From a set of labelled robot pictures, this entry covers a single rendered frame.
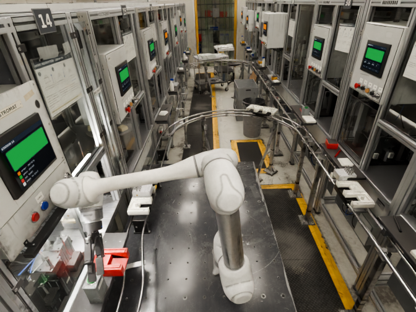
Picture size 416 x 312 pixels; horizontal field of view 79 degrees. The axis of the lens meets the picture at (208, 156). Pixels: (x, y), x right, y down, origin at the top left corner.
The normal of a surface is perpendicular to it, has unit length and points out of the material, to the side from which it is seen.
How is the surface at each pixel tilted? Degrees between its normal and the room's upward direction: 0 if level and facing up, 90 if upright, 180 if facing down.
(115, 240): 0
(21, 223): 90
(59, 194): 52
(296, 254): 0
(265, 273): 0
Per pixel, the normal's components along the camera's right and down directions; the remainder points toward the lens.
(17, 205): 1.00, -0.03
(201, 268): -0.04, -0.85
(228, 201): 0.15, 0.42
